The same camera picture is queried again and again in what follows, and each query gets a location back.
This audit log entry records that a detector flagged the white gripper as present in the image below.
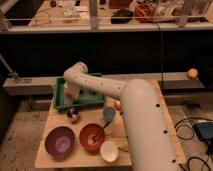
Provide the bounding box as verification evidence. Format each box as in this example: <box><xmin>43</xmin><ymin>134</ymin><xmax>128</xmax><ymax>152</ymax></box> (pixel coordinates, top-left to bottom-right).
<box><xmin>64</xmin><ymin>82</ymin><xmax>80</xmax><ymax>105</ymax></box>

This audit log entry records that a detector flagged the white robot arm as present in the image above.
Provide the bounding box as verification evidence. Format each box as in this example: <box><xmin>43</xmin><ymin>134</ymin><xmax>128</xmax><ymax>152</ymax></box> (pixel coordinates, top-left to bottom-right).
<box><xmin>63</xmin><ymin>62</ymin><xmax>180</xmax><ymax>171</ymax></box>

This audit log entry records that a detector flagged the green plastic tray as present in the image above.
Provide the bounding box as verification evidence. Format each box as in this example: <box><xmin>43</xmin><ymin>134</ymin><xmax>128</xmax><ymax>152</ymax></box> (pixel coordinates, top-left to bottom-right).
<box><xmin>53</xmin><ymin>77</ymin><xmax>105</xmax><ymax>111</ymax></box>

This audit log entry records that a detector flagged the small metal cup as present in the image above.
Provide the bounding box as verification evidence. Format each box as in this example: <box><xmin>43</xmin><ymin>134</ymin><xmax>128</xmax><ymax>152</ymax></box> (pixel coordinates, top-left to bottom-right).
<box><xmin>66</xmin><ymin>108</ymin><xmax>80</xmax><ymax>123</ymax></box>

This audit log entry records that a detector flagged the orange fruit on table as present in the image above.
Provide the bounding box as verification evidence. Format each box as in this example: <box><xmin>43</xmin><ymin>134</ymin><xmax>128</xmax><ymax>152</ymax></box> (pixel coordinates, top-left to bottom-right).
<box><xmin>114</xmin><ymin>100</ymin><xmax>121</xmax><ymax>111</ymax></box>

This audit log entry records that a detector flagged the orange-red bowl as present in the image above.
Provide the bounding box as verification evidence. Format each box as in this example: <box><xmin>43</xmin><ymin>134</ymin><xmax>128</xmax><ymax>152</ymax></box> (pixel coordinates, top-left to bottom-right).
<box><xmin>79</xmin><ymin>123</ymin><xmax>105</xmax><ymax>153</ymax></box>

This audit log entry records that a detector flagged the metal spoon in bowl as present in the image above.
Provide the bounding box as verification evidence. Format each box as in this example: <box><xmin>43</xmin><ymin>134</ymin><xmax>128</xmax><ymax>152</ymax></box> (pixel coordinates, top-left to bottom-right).
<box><xmin>88</xmin><ymin>131</ymin><xmax>103</xmax><ymax>145</ymax></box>

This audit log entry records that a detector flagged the purple bowl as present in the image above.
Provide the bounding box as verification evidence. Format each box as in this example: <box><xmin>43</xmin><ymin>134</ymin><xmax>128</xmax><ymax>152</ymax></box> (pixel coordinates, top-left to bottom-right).
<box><xmin>45</xmin><ymin>126</ymin><xmax>75</xmax><ymax>158</ymax></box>

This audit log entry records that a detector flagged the small white bowl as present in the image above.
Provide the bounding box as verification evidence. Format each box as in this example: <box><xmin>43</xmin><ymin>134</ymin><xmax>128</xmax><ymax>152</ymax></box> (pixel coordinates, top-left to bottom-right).
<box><xmin>100</xmin><ymin>141</ymin><xmax>119</xmax><ymax>163</ymax></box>

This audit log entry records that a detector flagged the yellow banana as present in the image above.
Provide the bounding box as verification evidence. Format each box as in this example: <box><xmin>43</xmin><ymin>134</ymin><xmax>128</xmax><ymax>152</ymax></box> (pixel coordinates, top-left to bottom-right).
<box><xmin>118</xmin><ymin>145</ymin><xmax>129</xmax><ymax>152</ymax></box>

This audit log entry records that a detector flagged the black bag on shelf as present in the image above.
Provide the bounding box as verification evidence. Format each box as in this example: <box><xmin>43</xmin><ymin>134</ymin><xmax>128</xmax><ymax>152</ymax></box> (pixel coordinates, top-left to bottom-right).
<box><xmin>111</xmin><ymin>9</ymin><xmax>133</xmax><ymax>24</ymax></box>

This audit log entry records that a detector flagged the orange ball on ledge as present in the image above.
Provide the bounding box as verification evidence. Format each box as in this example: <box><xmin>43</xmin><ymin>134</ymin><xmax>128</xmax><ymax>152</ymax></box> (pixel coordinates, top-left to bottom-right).
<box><xmin>187</xmin><ymin>68</ymin><xmax>198</xmax><ymax>79</ymax></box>

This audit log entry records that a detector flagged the black power adapter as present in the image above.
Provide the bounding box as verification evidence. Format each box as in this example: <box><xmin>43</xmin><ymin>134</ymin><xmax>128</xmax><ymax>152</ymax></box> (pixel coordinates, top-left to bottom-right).
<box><xmin>193</xmin><ymin>122</ymin><xmax>213</xmax><ymax>141</ymax></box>

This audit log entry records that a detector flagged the black hanging cable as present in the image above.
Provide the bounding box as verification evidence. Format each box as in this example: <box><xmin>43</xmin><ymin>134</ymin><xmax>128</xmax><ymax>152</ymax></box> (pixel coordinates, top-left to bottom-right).
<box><xmin>151</xmin><ymin>21</ymin><xmax>166</xmax><ymax>83</ymax></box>

